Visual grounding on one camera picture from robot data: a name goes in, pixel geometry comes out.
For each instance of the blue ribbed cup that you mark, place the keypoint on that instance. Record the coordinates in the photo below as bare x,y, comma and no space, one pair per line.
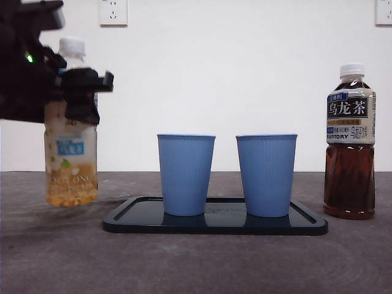
185,174
266,174

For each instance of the left wrist grey camera box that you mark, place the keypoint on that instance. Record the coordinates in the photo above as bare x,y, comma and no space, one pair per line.
50,16

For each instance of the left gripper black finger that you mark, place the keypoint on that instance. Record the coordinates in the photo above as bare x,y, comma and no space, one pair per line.
81,107

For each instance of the white wall socket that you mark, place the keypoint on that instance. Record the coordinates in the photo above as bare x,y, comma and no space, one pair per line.
113,12
384,12

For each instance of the dark blue tray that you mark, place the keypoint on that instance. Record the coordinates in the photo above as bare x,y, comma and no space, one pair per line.
214,226

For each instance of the dark oolong tea bottle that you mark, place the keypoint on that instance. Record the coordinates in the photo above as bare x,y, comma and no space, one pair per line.
349,177

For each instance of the jasmine oolong tea bottle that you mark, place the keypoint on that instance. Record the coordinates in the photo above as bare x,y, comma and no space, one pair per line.
70,159

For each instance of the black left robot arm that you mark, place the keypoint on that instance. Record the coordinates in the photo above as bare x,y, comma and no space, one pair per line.
18,92

